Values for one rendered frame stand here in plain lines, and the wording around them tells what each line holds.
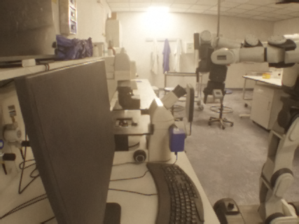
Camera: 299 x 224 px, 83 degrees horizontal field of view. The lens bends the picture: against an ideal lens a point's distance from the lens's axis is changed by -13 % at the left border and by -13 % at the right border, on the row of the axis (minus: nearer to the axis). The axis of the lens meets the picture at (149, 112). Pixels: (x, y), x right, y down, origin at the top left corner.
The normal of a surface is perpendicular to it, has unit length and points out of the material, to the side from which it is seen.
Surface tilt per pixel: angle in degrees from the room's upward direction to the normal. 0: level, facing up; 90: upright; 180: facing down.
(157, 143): 90
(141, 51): 90
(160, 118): 86
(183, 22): 90
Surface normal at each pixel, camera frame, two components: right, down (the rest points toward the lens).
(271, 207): -0.07, 0.29
